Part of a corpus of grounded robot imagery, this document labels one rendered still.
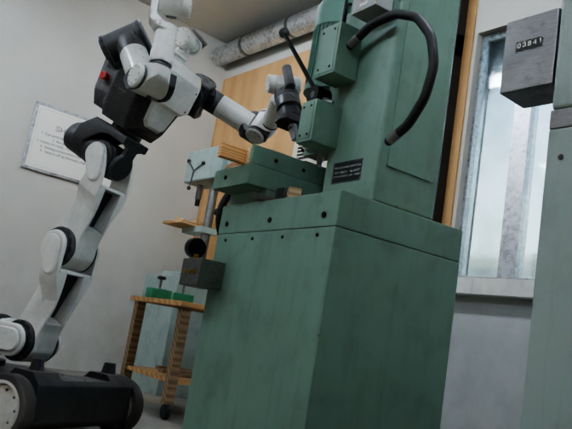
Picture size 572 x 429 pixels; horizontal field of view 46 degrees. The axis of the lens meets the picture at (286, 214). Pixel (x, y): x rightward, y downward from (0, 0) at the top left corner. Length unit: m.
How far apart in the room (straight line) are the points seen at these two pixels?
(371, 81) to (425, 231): 0.42
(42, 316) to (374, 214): 1.30
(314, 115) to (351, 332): 0.59
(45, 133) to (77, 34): 0.75
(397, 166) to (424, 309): 0.37
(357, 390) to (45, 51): 3.76
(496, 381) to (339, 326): 1.65
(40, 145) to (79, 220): 2.35
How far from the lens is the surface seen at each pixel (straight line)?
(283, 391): 1.64
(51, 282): 2.44
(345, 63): 1.87
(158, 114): 2.42
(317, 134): 1.82
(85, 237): 2.44
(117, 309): 4.96
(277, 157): 1.94
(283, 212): 1.78
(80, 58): 5.01
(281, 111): 2.29
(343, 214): 1.60
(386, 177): 1.71
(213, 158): 4.36
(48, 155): 4.78
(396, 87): 1.79
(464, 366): 3.25
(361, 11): 1.89
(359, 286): 1.63
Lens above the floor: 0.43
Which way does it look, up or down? 11 degrees up
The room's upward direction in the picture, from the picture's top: 10 degrees clockwise
